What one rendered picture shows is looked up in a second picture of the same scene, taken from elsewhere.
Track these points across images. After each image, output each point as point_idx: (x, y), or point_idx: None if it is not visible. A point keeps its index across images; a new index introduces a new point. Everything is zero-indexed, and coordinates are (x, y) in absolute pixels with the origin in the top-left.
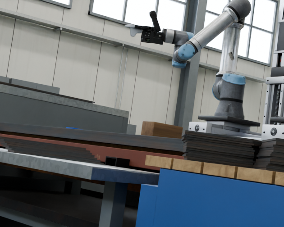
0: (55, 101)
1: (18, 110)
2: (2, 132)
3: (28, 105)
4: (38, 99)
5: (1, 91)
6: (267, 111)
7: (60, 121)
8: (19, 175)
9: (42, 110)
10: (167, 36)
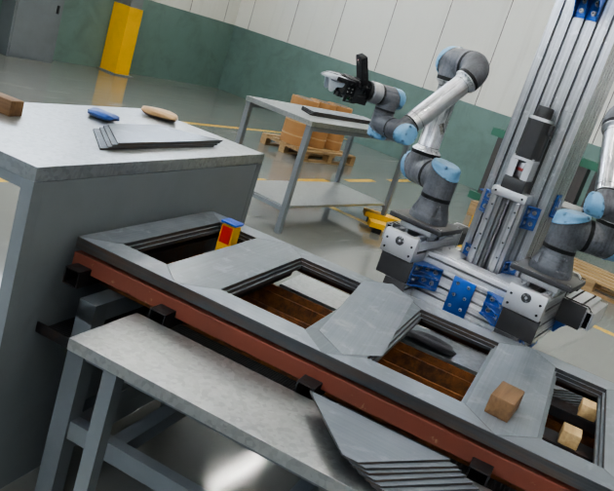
0: (195, 166)
1: (154, 192)
2: None
3: (166, 181)
4: (178, 169)
5: (139, 171)
6: (485, 228)
7: (195, 192)
8: None
9: (179, 183)
10: (375, 96)
